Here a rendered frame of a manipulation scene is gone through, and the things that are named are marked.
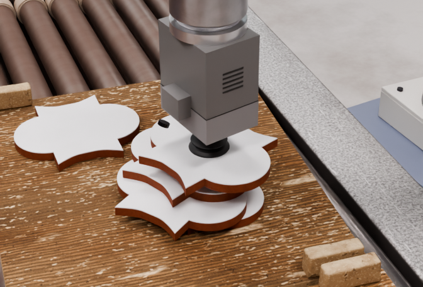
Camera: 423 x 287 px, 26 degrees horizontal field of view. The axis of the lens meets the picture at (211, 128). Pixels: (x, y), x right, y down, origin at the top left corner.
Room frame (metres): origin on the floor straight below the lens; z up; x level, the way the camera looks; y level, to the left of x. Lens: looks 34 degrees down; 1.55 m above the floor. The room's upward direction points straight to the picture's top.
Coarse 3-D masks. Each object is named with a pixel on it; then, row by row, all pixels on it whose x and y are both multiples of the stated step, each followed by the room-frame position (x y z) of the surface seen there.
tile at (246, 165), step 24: (168, 120) 0.84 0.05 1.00; (168, 144) 0.79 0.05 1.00; (240, 144) 0.79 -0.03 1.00; (264, 144) 0.79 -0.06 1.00; (168, 168) 0.75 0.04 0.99; (192, 168) 0.75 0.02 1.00; (216, 168) 0.75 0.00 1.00; (240, 168) 0.75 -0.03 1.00; (264, 168) 0.75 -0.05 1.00; (192, 192) 0.72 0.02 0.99; (240, 192) 0.72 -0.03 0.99
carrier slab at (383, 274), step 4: (384, 272) 0.66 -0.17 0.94; (384, 276) 0.66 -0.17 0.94; (380, 280) 0.65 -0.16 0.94; (384, 280) 0.65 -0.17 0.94; (388, 280) 0.65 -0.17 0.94; (316, 284) 0.65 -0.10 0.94; (364, 284) 0.65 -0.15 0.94; (368, 284) 0.65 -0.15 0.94; (372, 284) 0.65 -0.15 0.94; (376, 284) 0.65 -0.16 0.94; (380, 284) 0.65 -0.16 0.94; (384, 284) 0.65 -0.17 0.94; (388, 284) 0.65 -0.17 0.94; (392, 284) 0.65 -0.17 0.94
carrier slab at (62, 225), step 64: (0, 128) 0.91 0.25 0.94; (256, 128) 0.91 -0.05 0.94; (0, 192) 0.79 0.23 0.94; (64, 192) 0.79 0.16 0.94; (320, 192) 0.79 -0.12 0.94; (0, 256) 0.69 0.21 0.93; (64, 256) 0.69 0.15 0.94; (128, 256) 0.69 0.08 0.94; (192, 256) 0.69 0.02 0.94; (256, 256) 0.69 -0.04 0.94
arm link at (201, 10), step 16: (176, 0) 0.76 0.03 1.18; (192, 0) 0.75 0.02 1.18; (208, 0) 0.75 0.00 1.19; (224, 0) 0.75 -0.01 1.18; (240, 0) 0.76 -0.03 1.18; (176, 16) 0.76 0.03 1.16; (192, 16) 0.75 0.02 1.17; (208, 16) 0.75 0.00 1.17; (224, 16) 0.75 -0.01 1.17; (240, 16) 0.76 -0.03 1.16
